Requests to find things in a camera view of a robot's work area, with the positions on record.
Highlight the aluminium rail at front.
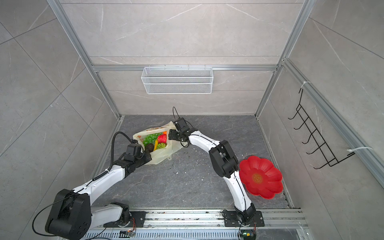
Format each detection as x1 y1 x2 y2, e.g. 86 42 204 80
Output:
58 209 310 231

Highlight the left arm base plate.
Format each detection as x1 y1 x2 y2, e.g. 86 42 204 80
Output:
103 211 147 229

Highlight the red flower-shaped plate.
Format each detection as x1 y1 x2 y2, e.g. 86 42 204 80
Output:
239 156 284 200

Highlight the green fake grapes bunch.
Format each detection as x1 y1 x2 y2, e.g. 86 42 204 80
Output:
142 133 163 146

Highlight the translucent yellowish plastic bag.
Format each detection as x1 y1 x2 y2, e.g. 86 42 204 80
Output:
133 122 182 165

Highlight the dark brown fake fruit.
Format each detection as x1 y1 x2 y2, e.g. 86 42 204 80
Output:
145 143 155 153

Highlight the yellow fake banana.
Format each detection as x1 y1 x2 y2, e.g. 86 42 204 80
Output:
154 140 159 151

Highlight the red fake fruit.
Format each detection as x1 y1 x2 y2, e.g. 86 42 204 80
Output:
157 134 168 144

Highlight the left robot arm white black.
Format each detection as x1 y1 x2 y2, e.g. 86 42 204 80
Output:
45 143 152 240

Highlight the white wire mesh basket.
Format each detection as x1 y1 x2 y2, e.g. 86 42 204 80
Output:
141 67 214 95

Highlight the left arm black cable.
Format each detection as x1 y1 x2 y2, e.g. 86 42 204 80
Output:
107 131 134 172

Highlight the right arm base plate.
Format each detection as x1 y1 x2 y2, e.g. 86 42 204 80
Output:
222 210 265 227

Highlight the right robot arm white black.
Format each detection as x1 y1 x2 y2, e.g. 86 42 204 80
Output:
169 118 256 226

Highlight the black wire hook rack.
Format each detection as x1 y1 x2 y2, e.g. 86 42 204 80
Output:
288 89 355 170

